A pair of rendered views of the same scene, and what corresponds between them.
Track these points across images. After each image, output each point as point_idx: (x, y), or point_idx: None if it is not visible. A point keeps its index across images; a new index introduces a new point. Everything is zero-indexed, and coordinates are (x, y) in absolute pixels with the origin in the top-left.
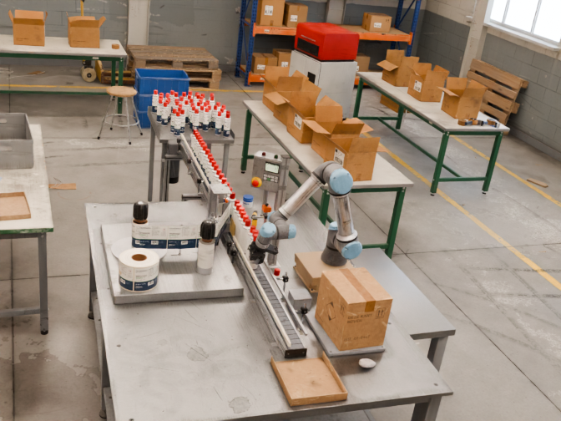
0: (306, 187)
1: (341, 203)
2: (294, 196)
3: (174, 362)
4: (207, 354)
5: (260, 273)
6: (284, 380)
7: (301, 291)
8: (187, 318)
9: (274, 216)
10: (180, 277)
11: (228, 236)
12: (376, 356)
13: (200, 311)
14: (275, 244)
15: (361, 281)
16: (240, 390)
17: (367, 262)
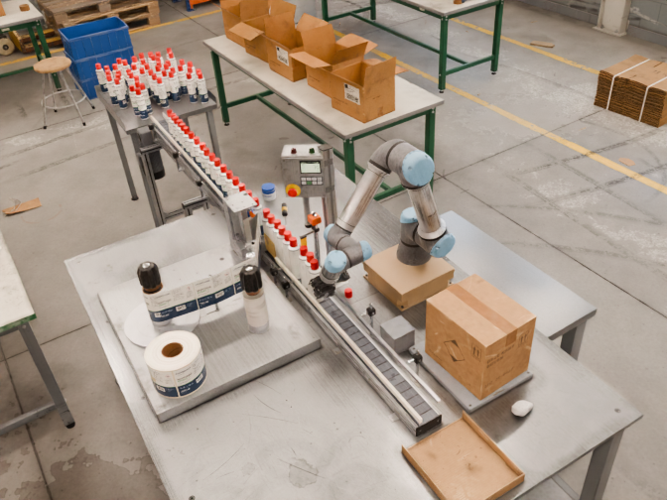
0: (368, 185)
1: (421, 195)
2: (353, 201)
3: (278, 499)
4: (315, 468)
5: (332, 306)
6: (432, 477)
7: (397, 321)
8: (265, 413)
9: (333, 234)
10: (233, 349)
11: (267, 258)
12: (525, 389)
13: (278, 393)
14: None
15: (484, 301)
16: None
17: None
